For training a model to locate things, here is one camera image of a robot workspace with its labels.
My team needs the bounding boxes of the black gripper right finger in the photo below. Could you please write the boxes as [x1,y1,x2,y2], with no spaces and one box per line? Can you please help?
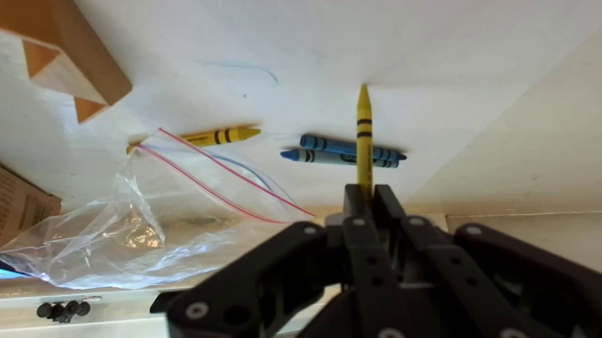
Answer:
[371,181,602,338]

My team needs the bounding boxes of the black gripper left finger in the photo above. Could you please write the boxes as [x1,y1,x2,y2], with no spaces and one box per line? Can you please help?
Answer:
[149,183,403,338]

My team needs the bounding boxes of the yellow crayon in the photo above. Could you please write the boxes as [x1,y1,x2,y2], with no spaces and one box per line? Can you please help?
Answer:
[125,121,264,155]
[354,80,377,196]

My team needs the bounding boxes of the blue crayon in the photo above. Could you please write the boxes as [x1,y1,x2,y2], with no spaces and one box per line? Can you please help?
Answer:
[298,131,409,163]
[279,146,403,170]

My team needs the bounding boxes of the white sheet of paper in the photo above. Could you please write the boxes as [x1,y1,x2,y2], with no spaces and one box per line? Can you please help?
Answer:
[0,0,602,221]

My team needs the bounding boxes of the clear plastic zip bag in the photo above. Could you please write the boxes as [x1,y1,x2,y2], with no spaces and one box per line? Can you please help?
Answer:
[0,125,318,292]

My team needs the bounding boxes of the small black bolt cluster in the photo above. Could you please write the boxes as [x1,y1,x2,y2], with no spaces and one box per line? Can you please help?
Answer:
[36,298,94,324]

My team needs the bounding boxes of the flat brown game box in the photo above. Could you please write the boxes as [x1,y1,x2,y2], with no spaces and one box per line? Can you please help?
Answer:
[0,163,64,247]

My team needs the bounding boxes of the tan wooden puzzle piece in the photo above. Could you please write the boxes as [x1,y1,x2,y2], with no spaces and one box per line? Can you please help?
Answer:
[0,0,136,125]

